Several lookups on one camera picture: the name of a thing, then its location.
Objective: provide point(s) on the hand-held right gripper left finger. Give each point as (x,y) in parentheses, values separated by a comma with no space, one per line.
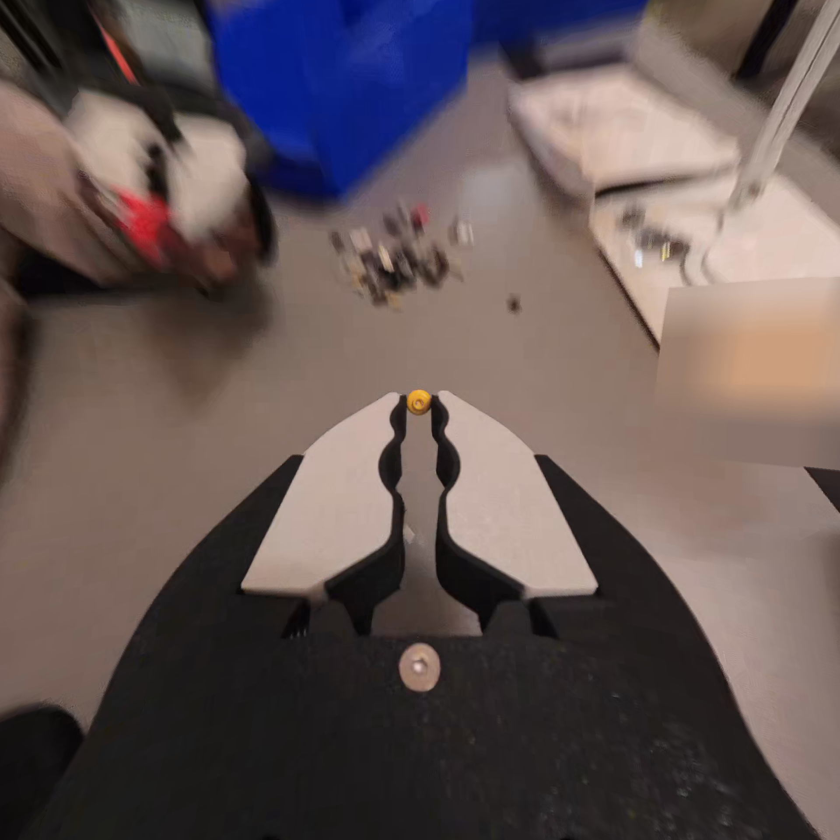
(321,518)

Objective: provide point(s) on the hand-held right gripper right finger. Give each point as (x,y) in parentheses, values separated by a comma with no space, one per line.
(518,518)

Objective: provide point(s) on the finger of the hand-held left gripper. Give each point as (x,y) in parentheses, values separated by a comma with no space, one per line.
(207,184)
(111,138)

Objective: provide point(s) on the red toy figure torso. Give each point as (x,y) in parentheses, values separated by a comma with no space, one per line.
(141,223)

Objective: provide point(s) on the yellow round toy piece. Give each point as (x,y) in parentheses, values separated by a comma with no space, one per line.
(418,401)

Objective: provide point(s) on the pile of small toy bricks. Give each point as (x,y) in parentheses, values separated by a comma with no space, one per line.
(394,262)

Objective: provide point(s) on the grey desk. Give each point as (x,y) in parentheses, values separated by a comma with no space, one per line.
(197,426)

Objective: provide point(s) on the person's left hand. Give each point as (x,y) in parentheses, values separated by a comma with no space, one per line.
(216,259)

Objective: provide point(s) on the clear bag of small parts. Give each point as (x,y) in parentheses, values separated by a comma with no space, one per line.
(656,243)

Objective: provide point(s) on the white printed paper bag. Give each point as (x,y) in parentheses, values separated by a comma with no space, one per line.
(623,131)

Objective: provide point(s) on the white and wood book stand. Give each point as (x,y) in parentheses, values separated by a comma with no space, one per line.
(774,229)

